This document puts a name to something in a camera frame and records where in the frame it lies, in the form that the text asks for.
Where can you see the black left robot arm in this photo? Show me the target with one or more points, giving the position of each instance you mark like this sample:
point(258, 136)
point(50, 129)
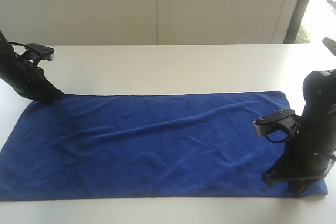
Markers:
point(17, 48)

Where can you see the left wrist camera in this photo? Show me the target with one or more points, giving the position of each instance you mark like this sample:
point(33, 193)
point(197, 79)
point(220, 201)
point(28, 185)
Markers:
point(36, 51)

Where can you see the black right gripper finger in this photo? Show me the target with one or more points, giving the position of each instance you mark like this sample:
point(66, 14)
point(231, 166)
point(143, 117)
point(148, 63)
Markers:
point(276, 174)
point(298, 186)

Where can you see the blue towel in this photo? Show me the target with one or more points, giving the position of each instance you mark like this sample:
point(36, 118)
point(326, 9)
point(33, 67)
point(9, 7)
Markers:
point(197, 145)

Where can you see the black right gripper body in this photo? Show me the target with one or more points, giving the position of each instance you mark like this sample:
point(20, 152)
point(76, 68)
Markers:
point(309, 148)

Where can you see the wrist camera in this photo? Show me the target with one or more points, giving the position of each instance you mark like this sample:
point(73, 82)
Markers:
point(283, 120)
point(36, 51)

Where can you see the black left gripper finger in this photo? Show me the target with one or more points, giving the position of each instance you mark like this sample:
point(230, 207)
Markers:
point(51, 95)

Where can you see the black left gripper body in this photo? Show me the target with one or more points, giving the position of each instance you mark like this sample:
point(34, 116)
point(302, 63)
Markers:
point(26, 78)

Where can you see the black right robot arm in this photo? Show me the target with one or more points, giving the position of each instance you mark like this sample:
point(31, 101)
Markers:
point(319, 95)

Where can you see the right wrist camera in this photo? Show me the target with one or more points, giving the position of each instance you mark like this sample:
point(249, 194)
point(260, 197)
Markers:
point(283, 120)

